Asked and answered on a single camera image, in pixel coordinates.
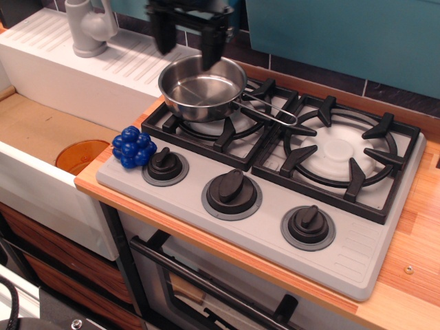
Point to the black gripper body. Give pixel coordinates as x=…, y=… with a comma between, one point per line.
x=195, y=15

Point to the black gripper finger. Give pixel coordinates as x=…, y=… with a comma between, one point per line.
x=164, y=32
x=213, y=40

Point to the stainless steel pan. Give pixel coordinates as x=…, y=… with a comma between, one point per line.
x=195, y=95

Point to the blue toy blueberry cluster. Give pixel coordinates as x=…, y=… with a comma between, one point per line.
x=133, y=148

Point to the black left stove knob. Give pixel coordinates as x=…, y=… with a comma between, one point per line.
x=165, y=168

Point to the black stove knob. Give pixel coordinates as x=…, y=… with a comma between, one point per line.
x=308, y=228
x=165, y=168
x=232, y=196

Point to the black middle stove knob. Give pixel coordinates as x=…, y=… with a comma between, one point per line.
x=232, y=196

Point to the grey toy stove top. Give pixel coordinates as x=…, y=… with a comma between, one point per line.
x=350, y=265

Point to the black right stove knob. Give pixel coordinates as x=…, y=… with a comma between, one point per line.
x=308, y=228

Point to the grey toy faucet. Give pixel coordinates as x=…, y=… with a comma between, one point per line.
x=90, y=30

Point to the black left burner grate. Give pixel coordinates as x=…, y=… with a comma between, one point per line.
x=235, y=141

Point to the black burner grate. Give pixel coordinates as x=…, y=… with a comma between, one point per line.
x=235, y=141
x=355, y=161

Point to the white toy sink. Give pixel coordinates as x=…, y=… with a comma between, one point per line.
x=50, y=99

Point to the black right burner grate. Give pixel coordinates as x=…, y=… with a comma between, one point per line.
x=355, y=161

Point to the wooden drawer fronts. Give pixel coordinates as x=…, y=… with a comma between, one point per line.
x=71, y=272

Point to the oven door with handle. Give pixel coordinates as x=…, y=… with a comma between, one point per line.
x=201, y=291

